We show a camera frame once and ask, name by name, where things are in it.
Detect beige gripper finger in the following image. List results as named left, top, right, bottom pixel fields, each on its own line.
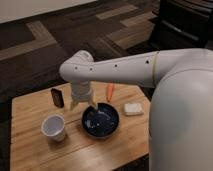
left=89, top=99, right=98, bottom=110
left=70, top=100, right=78, bottom=110

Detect dark blue ceramic bowl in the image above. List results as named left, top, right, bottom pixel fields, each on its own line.
left=81, top=103, right=119, bottom=138

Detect white paper cup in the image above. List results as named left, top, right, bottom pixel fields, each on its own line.
left=41, top=115, right=66, bottom=142

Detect orange carrot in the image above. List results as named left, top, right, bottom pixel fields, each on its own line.
left=107, top=83, right=115, bottom=102

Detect black furniture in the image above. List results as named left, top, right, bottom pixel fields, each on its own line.
left=148, top=0, right=213, bottom=50

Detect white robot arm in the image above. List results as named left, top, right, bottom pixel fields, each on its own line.
left=59, top=48, right=213, bottom=171

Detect white sponge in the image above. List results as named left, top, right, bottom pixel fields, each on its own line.
left=124, top=103, right=143, bottom=116

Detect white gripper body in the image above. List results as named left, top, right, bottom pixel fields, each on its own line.
left=71, top=82, right=93, bottom=102

